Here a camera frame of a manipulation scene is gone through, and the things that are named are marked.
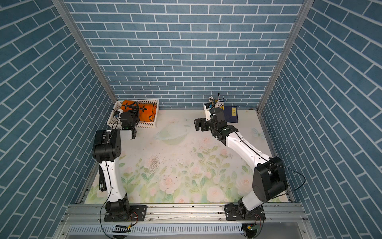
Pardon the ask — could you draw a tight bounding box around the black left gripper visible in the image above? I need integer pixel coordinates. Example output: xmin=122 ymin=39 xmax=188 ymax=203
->
xmin=127 ymin=102 xmax=139 ymax=129

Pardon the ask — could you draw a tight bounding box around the orange patterned plush pillowcase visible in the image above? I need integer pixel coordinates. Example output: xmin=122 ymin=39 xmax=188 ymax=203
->
xmin=120 ymin=100 xmax=157 ymax=122

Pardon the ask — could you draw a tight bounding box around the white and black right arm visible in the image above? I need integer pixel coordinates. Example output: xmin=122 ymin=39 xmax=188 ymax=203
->
xmin=194 ymin=108 xmax=288 ymax=217

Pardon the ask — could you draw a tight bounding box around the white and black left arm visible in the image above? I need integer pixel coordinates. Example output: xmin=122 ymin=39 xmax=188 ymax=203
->
xmin=92 ymin=122 xmax=130 ymax=215

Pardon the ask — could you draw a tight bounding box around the white perforated plastic basket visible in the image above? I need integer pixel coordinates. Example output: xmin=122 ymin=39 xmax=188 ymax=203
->
xmin=107 ymin=99 xmax=159 ymax=129

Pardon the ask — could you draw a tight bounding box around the dark blue book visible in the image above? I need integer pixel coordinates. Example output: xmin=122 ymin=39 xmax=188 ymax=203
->
xmin=223 ymin=106 xmax=238 ymax=123

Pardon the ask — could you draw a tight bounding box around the yellow bucket pen holder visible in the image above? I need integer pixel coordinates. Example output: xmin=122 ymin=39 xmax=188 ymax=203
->
xmin=210 ymin=108 xmax=225 ymax=121

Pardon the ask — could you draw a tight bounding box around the blue white pencil box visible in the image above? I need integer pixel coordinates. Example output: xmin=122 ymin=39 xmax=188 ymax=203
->
xmin=215 ymin=100 xmax=225 ymax=108

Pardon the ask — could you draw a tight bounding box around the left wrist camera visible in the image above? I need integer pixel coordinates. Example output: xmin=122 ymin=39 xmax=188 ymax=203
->
xmin=113 ymin=109 xmax=124 ymax=118

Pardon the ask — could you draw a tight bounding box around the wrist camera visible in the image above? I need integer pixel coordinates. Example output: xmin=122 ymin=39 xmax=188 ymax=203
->
xmin=204 ymin=102 xmax=213 ymax=121
xmin=113 ymin=109 xmax=124 ymax=118

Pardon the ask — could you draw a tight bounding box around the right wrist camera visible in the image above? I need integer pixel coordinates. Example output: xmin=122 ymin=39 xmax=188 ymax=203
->
xmin=204 ymin=102 xmax=213 ymax=121

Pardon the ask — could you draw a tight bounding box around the white slotted cable duct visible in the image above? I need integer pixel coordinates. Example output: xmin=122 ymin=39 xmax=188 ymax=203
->
xmin=69 ymin=224 xmax=243 ymax=236

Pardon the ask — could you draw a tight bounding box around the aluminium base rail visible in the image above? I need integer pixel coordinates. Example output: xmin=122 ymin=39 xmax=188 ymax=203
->
xmin=62 ymin=202 xmax=308 ymax=224

